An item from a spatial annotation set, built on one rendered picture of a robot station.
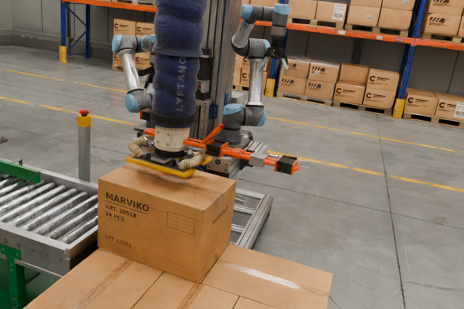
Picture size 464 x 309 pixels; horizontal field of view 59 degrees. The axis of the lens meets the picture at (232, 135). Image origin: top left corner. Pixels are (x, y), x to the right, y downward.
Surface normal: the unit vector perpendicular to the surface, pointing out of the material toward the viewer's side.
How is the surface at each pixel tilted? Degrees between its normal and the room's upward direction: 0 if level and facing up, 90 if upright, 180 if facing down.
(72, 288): 0
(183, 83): 70
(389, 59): 90
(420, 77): 90
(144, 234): 90
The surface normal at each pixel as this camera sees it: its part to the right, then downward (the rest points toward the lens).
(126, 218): -0.38, 0.24
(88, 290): 0.11, -0.95
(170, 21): -0.17, 0.03
